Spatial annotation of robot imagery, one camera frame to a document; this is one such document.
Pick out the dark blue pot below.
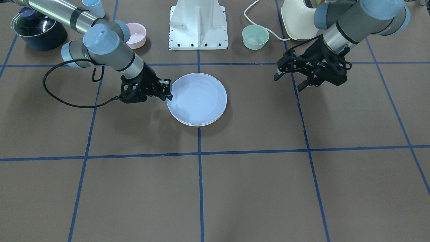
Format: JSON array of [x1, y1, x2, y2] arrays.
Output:
[[16, 21, 68, 51]]

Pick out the light blue plate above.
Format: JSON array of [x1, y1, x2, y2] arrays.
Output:
[[166, 73, 227, 116]]

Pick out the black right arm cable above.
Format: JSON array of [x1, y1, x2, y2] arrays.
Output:
[[43, 59, 121, 109]]

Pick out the glass pot lid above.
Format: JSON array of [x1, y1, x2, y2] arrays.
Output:
[[11, 7, 57, 37]]

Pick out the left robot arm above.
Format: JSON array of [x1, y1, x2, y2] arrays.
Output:
[[274, 0, 411, 91]]

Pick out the light blue cup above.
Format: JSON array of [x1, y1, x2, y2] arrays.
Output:
[[82, 0, 105, 18]]

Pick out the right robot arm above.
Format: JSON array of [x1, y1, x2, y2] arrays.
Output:
[[13, 0, 173, 103]]

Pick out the white power cable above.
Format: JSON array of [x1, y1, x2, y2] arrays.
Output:
[[244, 0, 292, 41]]

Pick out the cream white plate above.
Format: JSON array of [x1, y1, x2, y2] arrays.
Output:
[[172, 112, 224, 127]]

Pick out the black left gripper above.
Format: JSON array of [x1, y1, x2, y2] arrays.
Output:
[[274, 35, 352, 92]]

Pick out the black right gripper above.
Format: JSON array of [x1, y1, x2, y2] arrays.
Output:
[[120, 63, 173, 103]]

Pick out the mint green bowl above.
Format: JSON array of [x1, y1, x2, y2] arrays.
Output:
[[242, 24, 270, 50]]

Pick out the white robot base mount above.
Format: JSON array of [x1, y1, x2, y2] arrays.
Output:
[[168, 0, 229, 50]]

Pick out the pink bowl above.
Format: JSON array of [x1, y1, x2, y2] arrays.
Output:
[[126, 23, 146, 49]]

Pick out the cream toaster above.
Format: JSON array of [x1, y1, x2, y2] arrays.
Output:
[[281, 0, 321, 41]]

